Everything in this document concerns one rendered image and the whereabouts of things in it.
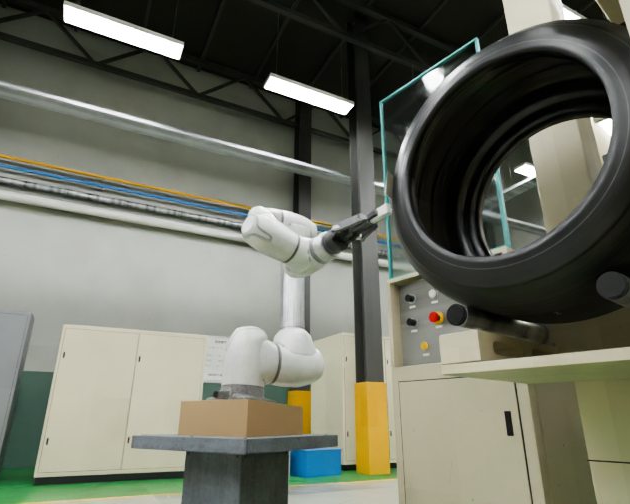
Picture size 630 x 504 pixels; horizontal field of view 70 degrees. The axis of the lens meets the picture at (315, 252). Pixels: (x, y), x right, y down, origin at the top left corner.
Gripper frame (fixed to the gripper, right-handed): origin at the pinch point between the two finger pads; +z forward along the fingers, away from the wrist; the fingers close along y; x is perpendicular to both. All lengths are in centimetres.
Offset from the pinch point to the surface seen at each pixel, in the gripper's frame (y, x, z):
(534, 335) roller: 19.7, 39.5, 22.9
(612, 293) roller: -9, 44, 48
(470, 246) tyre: 15.6, 13.5, 15.6
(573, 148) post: 27, -5, 44
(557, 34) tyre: -13, -4, 57
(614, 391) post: 28, 54, 33
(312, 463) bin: 324, 43, -428
